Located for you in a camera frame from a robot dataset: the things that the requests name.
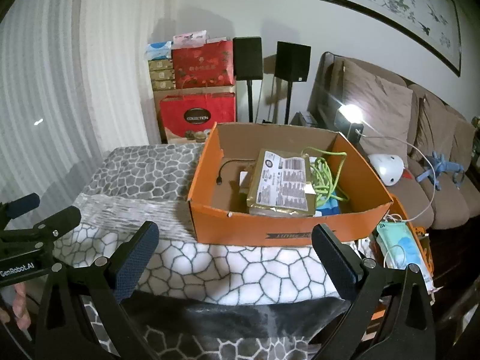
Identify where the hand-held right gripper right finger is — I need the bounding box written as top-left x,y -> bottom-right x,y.
311,223 -> 441,360

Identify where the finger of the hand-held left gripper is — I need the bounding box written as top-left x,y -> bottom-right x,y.
0,193 -> 41,221
0,206 -> 82,251

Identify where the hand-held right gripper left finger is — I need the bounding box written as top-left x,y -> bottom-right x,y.
33,220 -> 162,360

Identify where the white blue face mask packet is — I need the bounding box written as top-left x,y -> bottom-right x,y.
315,189 -> 351,216

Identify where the green cable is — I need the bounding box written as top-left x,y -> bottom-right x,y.
302,147 -> 347,205

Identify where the gold foil packet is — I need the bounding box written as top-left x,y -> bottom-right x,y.
245,149 -> 317,216

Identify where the orange cardboard box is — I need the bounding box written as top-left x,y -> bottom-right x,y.
187,121 -> 394,248

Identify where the black cable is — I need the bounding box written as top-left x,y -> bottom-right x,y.
215,158 -> 259,186

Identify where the person's left hand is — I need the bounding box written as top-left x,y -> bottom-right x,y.
0,283 -> 31,332

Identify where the teal face mask packet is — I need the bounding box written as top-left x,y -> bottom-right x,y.
376,222 -> 436,293

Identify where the orange plastic basket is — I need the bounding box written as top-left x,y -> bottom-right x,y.
369,193 -> 437,323

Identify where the grey white patterned blanket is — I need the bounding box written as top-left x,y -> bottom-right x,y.
52,143 -> 376,360

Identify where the white domed device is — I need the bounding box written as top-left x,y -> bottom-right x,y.
367,153 -> 406,185

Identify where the brown sofa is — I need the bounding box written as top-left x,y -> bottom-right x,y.
307,50 -> 480,229

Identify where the white curtain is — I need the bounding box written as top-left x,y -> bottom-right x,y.
0,0 -> 173,218

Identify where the black power station lamp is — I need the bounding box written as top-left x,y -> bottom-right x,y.
335,103 -> 365,137

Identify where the grey white carton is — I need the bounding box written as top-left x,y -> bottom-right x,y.
292,110 -> 317,126

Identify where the large beige cushion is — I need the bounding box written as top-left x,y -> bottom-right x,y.
342,58 -> 413,154

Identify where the brown sofa cushion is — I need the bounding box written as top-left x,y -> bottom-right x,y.
409,90 -> 458,158
452,116 -> 479,158

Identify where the blue white tissue pack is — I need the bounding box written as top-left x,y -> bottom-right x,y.
144,42 -> 173,61

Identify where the red floral gift bag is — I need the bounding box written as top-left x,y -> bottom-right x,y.
172,41 -> 236,87

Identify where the black speaker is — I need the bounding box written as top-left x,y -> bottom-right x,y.
275,41 -> 312,83
232,37 -> 263,81

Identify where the pink white box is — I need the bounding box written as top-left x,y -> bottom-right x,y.
172,32 -> 208,49

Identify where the white cable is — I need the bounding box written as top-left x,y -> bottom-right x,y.
354,127 -> 439,271

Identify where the framed wall painting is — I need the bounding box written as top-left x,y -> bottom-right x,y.
318,0 -> 462,77

